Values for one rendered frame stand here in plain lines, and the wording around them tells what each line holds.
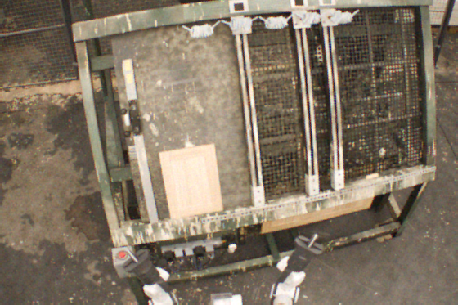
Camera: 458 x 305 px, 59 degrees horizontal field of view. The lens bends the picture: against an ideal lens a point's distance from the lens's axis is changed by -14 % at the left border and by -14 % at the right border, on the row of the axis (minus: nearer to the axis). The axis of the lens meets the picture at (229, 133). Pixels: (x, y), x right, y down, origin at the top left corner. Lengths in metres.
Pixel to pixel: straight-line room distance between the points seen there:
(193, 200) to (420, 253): 2.06
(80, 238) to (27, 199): 0.71
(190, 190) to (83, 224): 1.47
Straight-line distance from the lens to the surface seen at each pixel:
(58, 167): 4.39
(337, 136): 2.81
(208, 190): 2.71
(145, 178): 2.63
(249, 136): 2.61
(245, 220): 2.79
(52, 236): 3.95
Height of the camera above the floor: 3.18
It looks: 47 degrees down
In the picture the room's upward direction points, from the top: straight up
